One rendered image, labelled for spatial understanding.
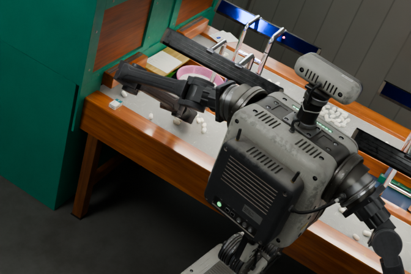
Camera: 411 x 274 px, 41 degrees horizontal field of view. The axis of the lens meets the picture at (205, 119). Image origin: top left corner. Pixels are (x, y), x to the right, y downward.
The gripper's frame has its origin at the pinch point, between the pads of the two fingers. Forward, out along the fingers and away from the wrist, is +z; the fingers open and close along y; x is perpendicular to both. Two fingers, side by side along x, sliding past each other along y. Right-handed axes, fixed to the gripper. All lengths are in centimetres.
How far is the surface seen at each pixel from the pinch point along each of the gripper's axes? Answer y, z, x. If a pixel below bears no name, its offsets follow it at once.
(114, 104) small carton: 28.2, -19.5, 13.8
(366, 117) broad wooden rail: -74, 60, -55
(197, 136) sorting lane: -10.0, -4.6, 6.3
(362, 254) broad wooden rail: -98, -19, 15
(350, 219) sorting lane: -89, -3, 4
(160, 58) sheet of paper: 36.2, 21.9, -22.0
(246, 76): -18.8, -19.8, -26.9
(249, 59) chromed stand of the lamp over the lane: -14.2, -13.5, -36.0
